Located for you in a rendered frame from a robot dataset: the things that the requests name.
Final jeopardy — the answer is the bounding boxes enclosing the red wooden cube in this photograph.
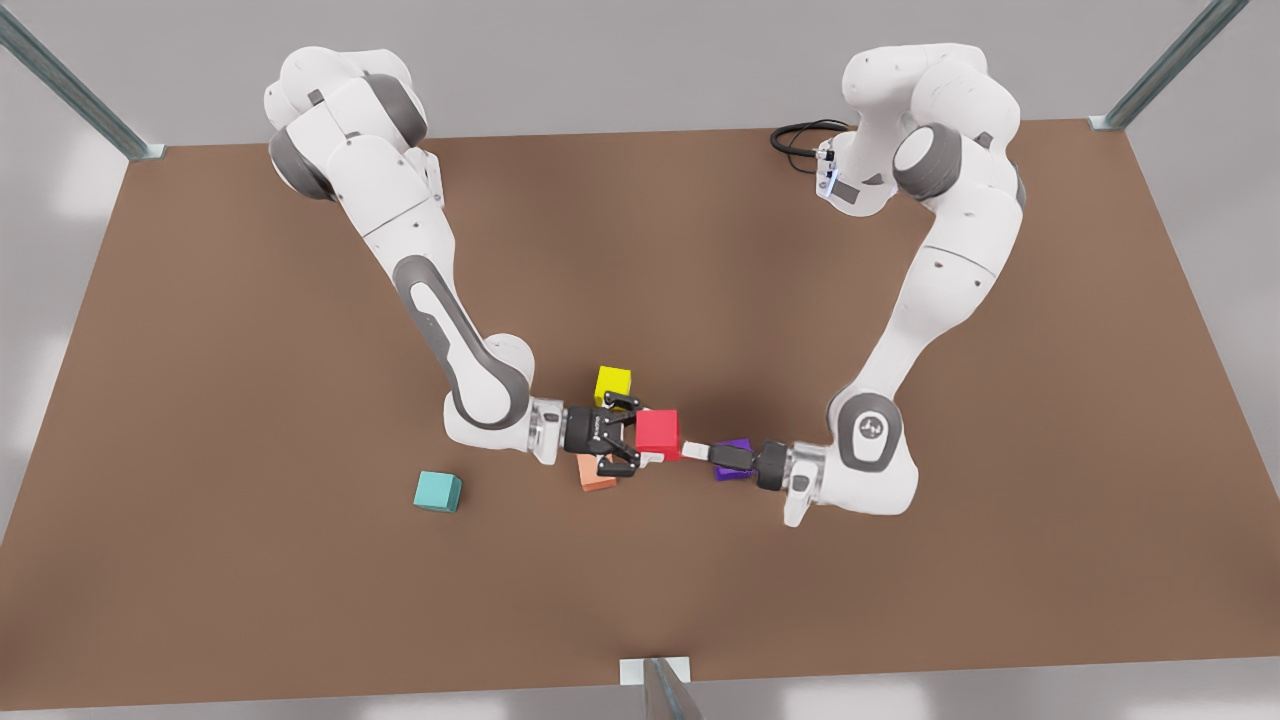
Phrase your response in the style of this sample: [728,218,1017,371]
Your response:
[635,408,683,463]

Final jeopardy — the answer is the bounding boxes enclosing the teal wooden cube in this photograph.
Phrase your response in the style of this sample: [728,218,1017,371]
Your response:
[413,470,464,515]

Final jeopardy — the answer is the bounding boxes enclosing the silver frame post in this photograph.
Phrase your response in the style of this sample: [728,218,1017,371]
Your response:
[619,656,705,720]
[0,8,167,163]
[1088,0,1253,133]

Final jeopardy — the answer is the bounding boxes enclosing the black cable loop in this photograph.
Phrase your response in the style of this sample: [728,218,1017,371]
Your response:
[770,119,853,177]

